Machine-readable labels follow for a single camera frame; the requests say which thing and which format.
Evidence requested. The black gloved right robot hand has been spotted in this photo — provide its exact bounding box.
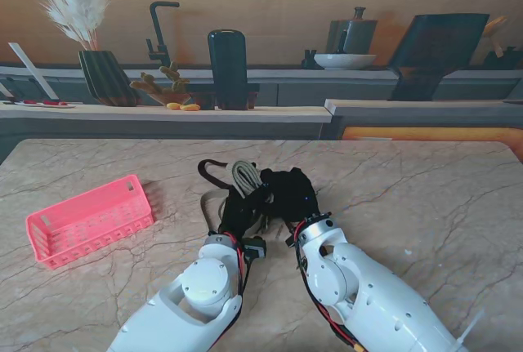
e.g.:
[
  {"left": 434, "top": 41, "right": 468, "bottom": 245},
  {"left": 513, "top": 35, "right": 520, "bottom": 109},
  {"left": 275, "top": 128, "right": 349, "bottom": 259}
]
[{"left": 259, "top": 167, "right": 320, "bottom": 223}]

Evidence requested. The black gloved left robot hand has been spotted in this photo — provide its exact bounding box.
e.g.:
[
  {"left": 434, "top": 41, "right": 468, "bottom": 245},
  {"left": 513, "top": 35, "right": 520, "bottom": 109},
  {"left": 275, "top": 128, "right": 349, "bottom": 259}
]
[{"left": 217, "top": 184, "right": 274, "bottom": 239}]

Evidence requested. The beige woven belt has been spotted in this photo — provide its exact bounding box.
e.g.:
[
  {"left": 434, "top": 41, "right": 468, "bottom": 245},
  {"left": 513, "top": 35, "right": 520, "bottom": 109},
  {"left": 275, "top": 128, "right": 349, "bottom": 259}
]
[{"left": 231, "top": 160, "right": 266, "bottom": 201}]

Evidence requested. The dark brown woven belt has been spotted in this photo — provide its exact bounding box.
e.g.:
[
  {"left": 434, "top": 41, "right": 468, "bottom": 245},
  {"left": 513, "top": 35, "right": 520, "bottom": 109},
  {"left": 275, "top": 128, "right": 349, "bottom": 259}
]
[{"left": 197, "top": 158, "right": 262, "bottom": 192}]

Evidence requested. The pink plastic storage basket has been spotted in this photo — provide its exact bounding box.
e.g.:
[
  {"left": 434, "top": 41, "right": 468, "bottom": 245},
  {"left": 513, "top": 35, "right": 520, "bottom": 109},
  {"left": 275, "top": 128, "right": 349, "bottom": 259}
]
[{"left": 25, "top": 174, "right": 155, "bottom": 270}]

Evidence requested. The olive flat canvas belt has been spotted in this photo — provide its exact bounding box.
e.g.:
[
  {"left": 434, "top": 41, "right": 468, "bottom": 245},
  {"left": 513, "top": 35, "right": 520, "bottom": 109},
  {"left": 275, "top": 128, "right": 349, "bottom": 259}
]
[{"left": 199, "top": 187, "right": 287, "bottom": 243}]

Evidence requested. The grey kitchen counter wood top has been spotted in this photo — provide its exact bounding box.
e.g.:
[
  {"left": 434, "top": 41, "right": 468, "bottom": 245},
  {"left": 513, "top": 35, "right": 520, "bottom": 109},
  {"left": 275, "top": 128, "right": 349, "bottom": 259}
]
[{"left": 0, "top": 64, "right": 523, "bottom": 163}]

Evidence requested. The dark low tray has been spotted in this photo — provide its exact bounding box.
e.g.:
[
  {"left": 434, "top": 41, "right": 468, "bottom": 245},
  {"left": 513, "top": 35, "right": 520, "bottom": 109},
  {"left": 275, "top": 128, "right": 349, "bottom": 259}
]
[{"left": 186, "top": 82, "right": 262, "bottom": 110}]

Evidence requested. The tall black cylinder container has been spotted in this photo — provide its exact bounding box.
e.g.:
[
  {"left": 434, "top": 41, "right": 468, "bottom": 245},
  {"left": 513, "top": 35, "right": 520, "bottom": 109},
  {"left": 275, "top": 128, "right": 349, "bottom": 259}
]
[{"left": 207, "top": 29, "right": 249, "bottom": 111}]

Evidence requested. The white ceramic bowl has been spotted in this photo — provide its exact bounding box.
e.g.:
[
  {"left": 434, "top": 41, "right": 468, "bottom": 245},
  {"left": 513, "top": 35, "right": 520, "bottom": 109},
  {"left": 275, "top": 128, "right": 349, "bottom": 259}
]
[{"left": 313, "top": 53, "right": 378, "bottom": 70}]

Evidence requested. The cactus plant in bowl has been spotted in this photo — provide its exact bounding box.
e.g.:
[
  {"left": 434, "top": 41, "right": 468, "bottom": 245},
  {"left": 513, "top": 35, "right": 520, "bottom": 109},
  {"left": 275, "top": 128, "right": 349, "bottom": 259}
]
[{"left": 129, "top": 60, "right": 193, "bottom": 107}]

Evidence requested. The grey ceramic jug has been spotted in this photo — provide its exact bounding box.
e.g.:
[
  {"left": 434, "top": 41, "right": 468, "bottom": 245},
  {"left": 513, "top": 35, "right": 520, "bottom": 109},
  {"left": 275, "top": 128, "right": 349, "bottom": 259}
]
[{"left": 326, "top": 6, "right": 379, "bottom": 56}]

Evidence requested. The dark ribbed vase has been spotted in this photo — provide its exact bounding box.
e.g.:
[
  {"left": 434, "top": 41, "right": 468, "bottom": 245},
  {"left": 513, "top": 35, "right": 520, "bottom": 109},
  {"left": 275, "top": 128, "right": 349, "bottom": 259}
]
[{"left": 78, "top": 50, "right": 138, "bottom": 107}]

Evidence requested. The dark tilted panel stand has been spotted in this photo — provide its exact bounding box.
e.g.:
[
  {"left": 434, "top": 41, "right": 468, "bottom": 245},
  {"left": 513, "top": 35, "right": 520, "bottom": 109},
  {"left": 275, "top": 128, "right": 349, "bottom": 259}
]
[{"left": 386, "top": 12, "right": 490, "bottom": 102}]

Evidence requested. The black kitchen faucet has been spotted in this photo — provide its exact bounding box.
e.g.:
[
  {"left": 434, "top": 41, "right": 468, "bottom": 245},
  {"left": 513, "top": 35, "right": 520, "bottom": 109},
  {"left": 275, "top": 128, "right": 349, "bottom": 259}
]
[{"left": 146, "top": 1, "right": 181, "bottom": 68}]

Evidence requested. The plate with red food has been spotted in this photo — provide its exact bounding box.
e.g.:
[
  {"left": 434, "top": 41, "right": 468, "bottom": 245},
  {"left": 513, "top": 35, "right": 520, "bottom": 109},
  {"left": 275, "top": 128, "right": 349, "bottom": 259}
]
[{"left": 14, "top": 99, "right": 78, "bottom": 109}]

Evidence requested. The white leaning board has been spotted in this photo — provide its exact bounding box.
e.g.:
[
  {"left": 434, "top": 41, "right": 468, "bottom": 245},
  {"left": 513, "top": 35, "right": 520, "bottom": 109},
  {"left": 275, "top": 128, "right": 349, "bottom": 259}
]
[{"left": 7, "top": 42, "right": 60, "bottom": 100}]

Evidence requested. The white pampas grass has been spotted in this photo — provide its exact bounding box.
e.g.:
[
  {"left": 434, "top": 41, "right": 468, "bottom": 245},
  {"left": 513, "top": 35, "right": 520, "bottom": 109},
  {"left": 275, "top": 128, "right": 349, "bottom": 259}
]
[{"left": 0, "top": 0, "right": 111, "bottom": 51}]

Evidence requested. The yellow wooden spatula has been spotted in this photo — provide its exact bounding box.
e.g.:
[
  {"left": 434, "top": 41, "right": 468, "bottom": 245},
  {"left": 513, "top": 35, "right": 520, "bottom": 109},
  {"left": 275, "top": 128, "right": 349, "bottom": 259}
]
[{"left": 484, "top": 15, "right": 510, "bottom": 57}]

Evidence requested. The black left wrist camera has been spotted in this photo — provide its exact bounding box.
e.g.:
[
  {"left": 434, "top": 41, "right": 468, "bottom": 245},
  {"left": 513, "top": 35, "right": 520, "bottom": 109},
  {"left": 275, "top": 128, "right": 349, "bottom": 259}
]
[{"left": 243, "top": 236, "right": 268, "bottom": 263}]

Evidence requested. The red black left arm cable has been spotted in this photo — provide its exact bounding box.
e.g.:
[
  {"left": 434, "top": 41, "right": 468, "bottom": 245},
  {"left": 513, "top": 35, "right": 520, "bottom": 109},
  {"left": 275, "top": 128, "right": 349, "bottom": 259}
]
[{"left": 228, "top": 232, "right": 251, "bottom": 300}]

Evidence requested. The red black arm cable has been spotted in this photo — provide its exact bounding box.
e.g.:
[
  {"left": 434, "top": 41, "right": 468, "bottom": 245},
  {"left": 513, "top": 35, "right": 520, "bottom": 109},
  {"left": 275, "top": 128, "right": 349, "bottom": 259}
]
[
  {"left": 294, "top": 221, "right": 365, "bottom": 352},
  {"left": 228, "top": 232, "right": 251, "bottom": 300}
]

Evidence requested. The red black right arm cable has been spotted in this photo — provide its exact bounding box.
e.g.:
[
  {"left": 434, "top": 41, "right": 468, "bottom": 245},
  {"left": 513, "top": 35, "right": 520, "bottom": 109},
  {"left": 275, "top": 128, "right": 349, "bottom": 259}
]
[{"left": 294, "top": 221, "right": 365, "bottom": 352}]

